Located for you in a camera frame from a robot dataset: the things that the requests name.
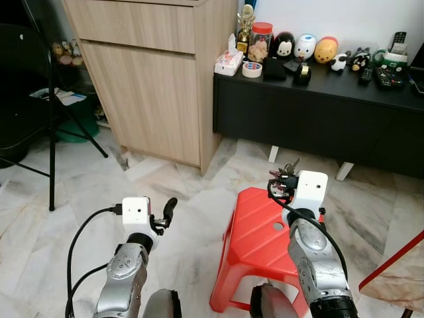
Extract key bunch with purple tag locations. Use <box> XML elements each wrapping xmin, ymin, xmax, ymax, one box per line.
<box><xmin>270</xmin><ymin>158</ymin><xmax>302</xmax><ymax>178</ymax></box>

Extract black low console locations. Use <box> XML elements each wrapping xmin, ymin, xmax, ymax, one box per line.
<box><xmin>212</xmin><ymin>56</ymin><xmax>424</xmax><ymax>181</ymax></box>

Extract red plastic stool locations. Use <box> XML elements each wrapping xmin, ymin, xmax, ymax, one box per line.
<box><xmin>209</xmin><ymin>187</ymin><xmax>329</xmax><ymax>317</ymax></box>

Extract grey robot left leg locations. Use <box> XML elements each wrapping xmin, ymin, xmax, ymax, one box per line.
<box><xmin>141</xmin><ymin>289</ymin><xmax>183</xmax><ymax>318</ymax></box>

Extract grey robot leg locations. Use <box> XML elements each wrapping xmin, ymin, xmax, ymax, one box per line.
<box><xmin>141</xmin><ymin>289</ymin><xmax>183</xmax><ymax>318</ymax></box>
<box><xmin>249</xmin><ymin>284</ymin><xmax>300</xmax><ymax>318</ymax></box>

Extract light wooden cabinet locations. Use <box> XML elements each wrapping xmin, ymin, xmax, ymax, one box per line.
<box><xmin>63</xmin><ymin>0</ymin><xmax>239</xmax><ymax>176</ymax></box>

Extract green bin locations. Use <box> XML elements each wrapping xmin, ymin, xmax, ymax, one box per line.
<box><xmin>54</xmin><ymin>96</ymin><xmax>100</xmax><ymax>143</ymax></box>

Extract black pouch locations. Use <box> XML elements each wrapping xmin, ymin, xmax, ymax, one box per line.
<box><xmin>262</xmin><ymin>57</ymin><xmax>287</xmax><ymax>81</ymax></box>

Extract black tape dispenser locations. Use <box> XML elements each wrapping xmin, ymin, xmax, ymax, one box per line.
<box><xmin>293</xmin><ymin>61</ymin><xmax>313</xmax><ymax>85</ymax></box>

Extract white tape roll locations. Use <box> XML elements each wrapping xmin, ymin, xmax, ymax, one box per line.
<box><xmin>242</xmin><ymin>61</ymin><xmax>263</xmax><ymax>79</ymax></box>

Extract white red tissue pack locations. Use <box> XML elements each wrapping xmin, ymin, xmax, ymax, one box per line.
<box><xmin>214</xmin><ymin>34</ymin><xmax>244</xmax><ymax>76</ymax></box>

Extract grey robot right leg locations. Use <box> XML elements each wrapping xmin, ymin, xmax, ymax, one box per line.
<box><xmin>249</xmin><ymin>284</ymin><xmax>300</xmax><ymax>318</ymax></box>

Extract small white black toy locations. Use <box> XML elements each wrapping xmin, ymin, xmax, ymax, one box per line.
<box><xmin>331</xmin><ymin>53</ymin><xmax>350</xmax><ymax>72</ymax></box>

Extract black remote control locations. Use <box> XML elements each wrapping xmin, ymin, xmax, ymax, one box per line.
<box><xmin>359</xmin><ymin>66</ymin><xmax>374</xmax><ymax>85</ymax></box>

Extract white papers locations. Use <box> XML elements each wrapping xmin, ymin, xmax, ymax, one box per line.
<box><xmin>30</xmin><ymin>86</ymin><xmax>87</xmax><ymax>107</ymax></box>

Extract white round plush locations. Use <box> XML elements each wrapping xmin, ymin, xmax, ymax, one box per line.
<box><xmin>294</xmin><ymin>33</ymin><xmax>317</xmax><ymax>62</ymax></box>

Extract clear jar red lid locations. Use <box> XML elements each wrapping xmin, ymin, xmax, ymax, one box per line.
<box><xmin>248</xmin><ymin>22</ymin><xmax>274</xmax><ymax>64</ymax></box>

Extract yellow round plush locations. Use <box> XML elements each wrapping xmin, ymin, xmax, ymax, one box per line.
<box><xmin>314</xmin><ymin>36</ymin><xmax>339</xmax><ymax>64</ymax></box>

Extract small black toy figure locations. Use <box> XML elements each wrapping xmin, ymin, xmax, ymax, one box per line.
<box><xmin>350</xmin><ymin>46</ymin><xmax>372</xmax><ymax>72</ymax></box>

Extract black calculator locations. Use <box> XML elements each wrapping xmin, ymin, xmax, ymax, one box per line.
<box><xmin>374</xmin><ymin>68</ymin><xmax>406</xmax><ymax>90</ymax></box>

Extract marble pattern table red rim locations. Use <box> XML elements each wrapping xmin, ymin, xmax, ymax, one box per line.
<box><xmin>358</xmin><ymin>230</ymin><xmax>424</xmax><ymax>318</ymax></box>

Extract gold trophy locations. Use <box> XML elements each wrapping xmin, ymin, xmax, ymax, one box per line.
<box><xmin>237</xmin><ymin>3</ymin><xmax>258</xmax><ymax>55</ymax></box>

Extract green white phone base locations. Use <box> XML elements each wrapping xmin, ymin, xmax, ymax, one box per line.
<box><xmin>372</xmin><ymin>48</ymin><xmax>409</xmax><ymax>74</ymax></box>

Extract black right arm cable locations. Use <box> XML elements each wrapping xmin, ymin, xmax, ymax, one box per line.
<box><xmin>266</xmin><ymin>179</ymin><xmax>350</xmax><ymax>282</ymax></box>

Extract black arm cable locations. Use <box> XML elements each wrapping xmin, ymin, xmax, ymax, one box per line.
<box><xmin>266</xmin><ymin>179</ymin><xmax>350</xmax><ymax>282</ymax></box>
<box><xmin>65</xmin><ymin>205</ymin><xmax>125</xmax><ymax>318</ymax></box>
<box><xmin>66</xmin><ymin>263</ymin><xmax>112</xmax><ymax>318</ymax></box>

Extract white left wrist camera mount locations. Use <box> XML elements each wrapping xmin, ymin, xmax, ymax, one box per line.
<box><xmin>122</xmin><ymin>197</ymin><xmax>161</xmax><ymax>250</ymax></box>

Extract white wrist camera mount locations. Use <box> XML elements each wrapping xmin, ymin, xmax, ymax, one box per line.
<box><xmin>282</xmin><ymin>170</ymin><xmax>329</xmax><ymax>223</ymax></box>
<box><xmin>122</xmin><ymin>197</ymin><xmax>161</xmax><ymax>250</ymax></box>

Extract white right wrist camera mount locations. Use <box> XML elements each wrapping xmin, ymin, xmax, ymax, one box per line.
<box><xmin>282</xmin><ymin>170</ymin><xmax>329</xmax><ymax>223</ymax></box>

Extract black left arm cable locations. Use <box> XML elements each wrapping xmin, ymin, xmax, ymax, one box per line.
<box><xmin>65</xmin><ymin>205</ymin><xmax>125</xmax><ymax>318</ymax></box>
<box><xmin>66</xmin><ymin>263</ymin><xmax>112</xmax><ymax>318</ymax></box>

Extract black cordless phone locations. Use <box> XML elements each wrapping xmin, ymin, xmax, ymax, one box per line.
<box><xmin>392</xmin><ymin>31</ymin><xmax>407</xmax><ymax>55</ymax></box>

